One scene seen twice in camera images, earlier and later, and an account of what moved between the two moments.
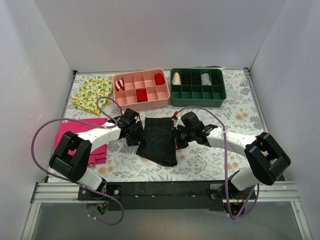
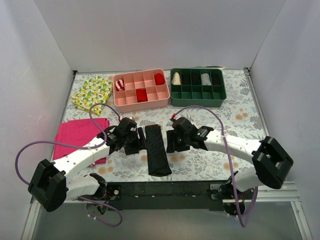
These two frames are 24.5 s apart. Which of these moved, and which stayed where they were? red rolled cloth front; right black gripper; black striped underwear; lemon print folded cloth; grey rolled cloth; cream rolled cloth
Moved: black striped underwear; right black gripper
Stayed: lemon print folded cloth; grey rolled cloth; cream rolled cloth; red rolled cloth front
